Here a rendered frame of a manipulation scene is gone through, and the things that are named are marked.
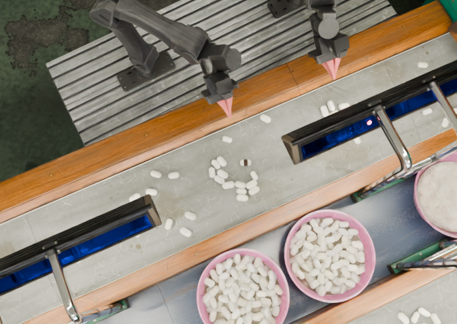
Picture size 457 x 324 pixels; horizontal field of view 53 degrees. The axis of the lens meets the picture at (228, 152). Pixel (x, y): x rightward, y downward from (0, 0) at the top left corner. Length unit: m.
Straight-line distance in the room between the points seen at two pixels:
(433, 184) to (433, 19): 0.56
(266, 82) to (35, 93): 1.36
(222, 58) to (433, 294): 0.91
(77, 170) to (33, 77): 1.13
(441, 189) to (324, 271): 0.45
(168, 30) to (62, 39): 1.40
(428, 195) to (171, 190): 0.80
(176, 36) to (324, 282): 0.82
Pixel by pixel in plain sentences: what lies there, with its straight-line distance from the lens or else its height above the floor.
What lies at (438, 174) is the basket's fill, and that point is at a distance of 1.59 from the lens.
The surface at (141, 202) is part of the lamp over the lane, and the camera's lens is 1.09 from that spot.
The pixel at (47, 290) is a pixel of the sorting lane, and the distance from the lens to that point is 1.50.
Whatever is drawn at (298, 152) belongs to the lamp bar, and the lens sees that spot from 1.11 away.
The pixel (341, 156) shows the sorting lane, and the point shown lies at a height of 0.74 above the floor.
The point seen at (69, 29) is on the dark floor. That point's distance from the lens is 2.61.
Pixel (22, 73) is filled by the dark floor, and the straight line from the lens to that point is 2.58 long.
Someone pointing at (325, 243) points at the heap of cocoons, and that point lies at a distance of 1.43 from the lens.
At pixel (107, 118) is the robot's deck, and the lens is 1.62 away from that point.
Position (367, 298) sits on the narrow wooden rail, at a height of 0.77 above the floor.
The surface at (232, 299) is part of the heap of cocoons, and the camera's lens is 1.40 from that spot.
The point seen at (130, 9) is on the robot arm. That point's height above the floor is 1.11.
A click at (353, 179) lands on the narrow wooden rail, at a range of 1.46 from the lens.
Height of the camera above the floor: 2.14
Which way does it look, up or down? 75 degrees down
